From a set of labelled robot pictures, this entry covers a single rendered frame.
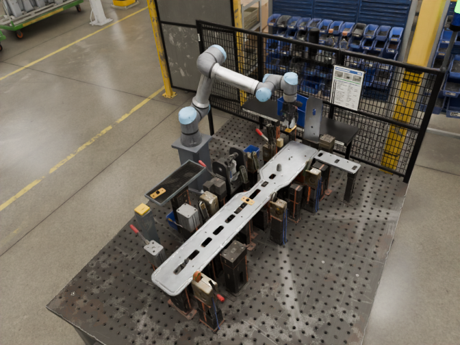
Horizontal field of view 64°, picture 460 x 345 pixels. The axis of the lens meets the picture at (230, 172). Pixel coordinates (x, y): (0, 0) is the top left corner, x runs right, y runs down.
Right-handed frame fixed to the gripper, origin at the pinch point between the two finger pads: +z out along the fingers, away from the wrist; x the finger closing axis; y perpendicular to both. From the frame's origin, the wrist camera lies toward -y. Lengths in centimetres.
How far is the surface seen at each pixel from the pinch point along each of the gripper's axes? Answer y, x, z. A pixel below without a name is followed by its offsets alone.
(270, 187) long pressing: 29.1, 4.5, 26.4
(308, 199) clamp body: 8, 20, 46
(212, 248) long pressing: 85, 5, 26
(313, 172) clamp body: 7.8, 21.5, 22.1
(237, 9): -153, -157, -3
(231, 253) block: 84, 16, 23
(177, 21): -144, -243, 20
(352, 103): -55, 17, 6
